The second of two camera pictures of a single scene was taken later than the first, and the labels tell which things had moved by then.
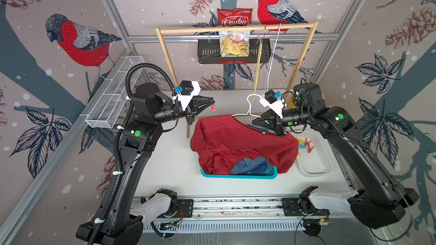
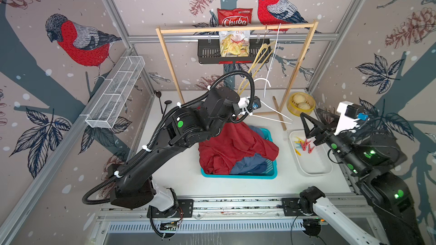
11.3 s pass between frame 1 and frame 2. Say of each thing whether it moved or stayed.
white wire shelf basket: stayed
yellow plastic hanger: moved
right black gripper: moved
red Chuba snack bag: stayed
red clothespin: stayed
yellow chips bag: stayed
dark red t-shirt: moved
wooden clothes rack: stayed
